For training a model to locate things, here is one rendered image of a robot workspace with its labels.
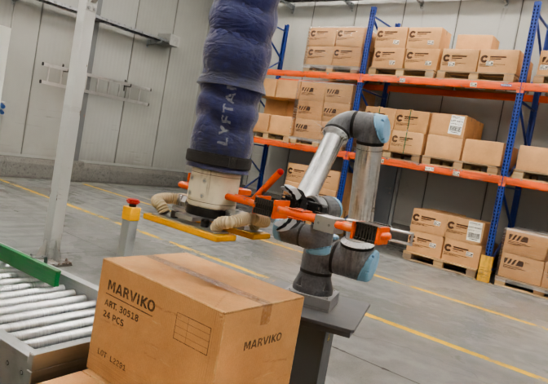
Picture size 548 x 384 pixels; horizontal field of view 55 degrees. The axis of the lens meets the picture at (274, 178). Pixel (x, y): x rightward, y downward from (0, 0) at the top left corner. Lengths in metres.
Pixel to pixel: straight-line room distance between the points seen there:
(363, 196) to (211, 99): 0.85
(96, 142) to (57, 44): 2.25
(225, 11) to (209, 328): 0.98
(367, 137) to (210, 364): 1.12
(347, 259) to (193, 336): 0.93
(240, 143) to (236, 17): 0.40
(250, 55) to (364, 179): 0.81
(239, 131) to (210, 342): 0.67
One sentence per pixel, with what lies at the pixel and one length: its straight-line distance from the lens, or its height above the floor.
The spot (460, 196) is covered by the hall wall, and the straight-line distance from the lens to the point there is 10.22.
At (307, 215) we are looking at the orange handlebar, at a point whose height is 1.25.
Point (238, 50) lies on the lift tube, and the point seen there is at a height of 1.71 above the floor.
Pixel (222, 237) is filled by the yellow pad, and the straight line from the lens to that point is 1.67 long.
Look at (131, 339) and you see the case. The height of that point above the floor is 0.73.
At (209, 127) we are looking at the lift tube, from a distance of 1.75.
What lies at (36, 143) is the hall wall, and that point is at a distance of 11.90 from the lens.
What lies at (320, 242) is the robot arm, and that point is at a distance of 1.95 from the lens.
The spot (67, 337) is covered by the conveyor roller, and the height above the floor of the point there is 0.53.
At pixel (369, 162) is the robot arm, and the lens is 2.26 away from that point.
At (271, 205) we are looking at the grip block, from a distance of 1.64.
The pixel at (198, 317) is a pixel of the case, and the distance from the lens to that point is 1.64.
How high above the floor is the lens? 1.42
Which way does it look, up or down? 3 degrees down
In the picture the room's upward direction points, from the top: 10 degrees clockwise
